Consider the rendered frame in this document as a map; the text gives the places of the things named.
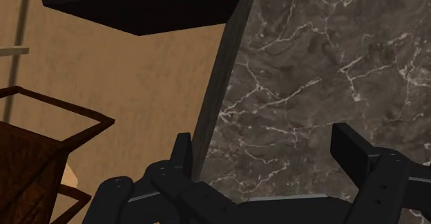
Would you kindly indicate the dark brown wooden chair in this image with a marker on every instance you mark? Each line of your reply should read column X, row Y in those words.
column 27, row 169

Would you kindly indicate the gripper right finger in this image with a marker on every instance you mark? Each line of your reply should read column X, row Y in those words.
column 382, row 183

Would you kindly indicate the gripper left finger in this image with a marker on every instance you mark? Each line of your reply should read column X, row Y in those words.
column 168, row 189

